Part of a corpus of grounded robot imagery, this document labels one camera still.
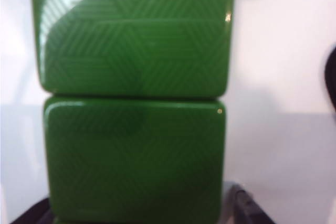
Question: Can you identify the green-backed white mahjong tile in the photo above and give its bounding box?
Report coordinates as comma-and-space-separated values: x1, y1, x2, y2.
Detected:
30, 0, 235, 97
43, 95, 228, 224

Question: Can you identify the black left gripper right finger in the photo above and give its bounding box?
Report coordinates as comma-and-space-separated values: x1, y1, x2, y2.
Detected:
219, 179, 266, 224

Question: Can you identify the black rectangular desk mat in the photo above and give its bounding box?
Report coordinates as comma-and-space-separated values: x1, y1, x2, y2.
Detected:
323, 45, 336, 121

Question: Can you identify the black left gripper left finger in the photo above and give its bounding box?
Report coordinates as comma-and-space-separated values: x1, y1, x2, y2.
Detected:
9, 196, 57, 224

